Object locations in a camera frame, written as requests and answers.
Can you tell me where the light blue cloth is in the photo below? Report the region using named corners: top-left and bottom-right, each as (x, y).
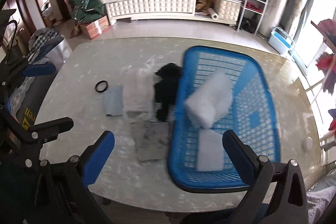
top-left (102, 85), bottom-right (123, 117)

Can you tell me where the white metal shelf rack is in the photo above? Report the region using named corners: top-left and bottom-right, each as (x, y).
top-left (236, 0), bottom-right (269, 35)

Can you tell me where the light blue plastic bin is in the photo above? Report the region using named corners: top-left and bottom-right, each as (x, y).
top-left (268, 27), bottom-right (294, 55)

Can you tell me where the grey stained cloth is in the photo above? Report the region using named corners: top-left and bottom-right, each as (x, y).
top-left (130, 122), bottom-right (170, 162)

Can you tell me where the white fluffy ribbed mat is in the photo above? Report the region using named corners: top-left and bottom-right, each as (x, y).
top-left (122, 68), bottom-right (154, 123)

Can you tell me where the cardboard box with red print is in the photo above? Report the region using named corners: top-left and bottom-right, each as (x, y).
top-left (79, 16), bottom-right (110, 40)

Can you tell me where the green plastic bag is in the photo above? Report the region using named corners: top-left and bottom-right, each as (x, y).
top-left (70, 0), bottom-right (106, 24)

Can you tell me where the black plush toy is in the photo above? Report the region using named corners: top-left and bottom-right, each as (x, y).
top-left (154, 63), bottom-right (182, 122)

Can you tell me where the white quilted bubble cloth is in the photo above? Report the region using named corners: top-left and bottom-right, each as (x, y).
top-left (185, 70), bottom-right (233, 172)

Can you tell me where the blue plastic basket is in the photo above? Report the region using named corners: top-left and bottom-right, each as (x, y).
top-left (167, 46), bottom-right (281, 193)

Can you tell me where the white paper bag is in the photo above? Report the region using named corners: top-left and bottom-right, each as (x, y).
top-left (27, 27), bottom-right (72, 71)

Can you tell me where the white tufted TV cabinet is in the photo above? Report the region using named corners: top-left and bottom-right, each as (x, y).
top-left (101, 0), bottom-right (241, 26)

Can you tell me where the black rubber ring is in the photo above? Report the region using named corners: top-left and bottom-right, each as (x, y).
top-left (94, 80), bottom-right (109, 94)

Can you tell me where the white paper roll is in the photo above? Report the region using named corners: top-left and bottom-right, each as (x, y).
top-left (208, 8), bottom-right (219, 20)

